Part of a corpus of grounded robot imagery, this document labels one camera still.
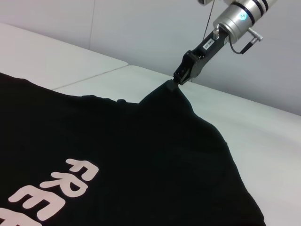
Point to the small silver gripper connector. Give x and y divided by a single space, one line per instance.
216 34

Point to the black shirt with FREE print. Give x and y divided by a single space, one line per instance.
141 141

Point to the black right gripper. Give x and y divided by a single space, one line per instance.
207 51

